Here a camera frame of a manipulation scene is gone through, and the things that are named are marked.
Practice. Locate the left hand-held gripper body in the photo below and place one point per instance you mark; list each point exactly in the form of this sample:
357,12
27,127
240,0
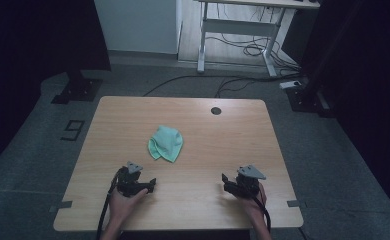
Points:
131,186

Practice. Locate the grey tape strip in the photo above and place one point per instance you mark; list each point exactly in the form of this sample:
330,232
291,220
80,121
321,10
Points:
294,203
63,205

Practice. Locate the wooden table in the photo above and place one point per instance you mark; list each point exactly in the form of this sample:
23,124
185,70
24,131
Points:
189,133

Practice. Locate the black curtain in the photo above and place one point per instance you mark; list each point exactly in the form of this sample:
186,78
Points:
366,66
23,50

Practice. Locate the white power strip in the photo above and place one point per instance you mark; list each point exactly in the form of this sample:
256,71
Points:
290,84

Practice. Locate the person's left hand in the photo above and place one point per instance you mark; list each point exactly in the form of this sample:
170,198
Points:
123,208

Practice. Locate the black stand base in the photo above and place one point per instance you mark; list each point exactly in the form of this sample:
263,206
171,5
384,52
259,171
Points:
308,100
79,90

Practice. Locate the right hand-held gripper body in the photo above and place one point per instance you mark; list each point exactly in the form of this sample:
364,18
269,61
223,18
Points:
246,186

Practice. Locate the white desk frame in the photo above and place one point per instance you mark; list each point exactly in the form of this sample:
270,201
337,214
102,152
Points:
239,27

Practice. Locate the dark round table grommet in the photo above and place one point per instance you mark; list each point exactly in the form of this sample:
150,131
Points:
216,111

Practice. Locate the green cloth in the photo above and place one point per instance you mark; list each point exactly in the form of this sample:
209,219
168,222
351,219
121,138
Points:
166,143

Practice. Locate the person's right hand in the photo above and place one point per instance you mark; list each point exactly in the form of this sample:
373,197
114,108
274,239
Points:
256,206

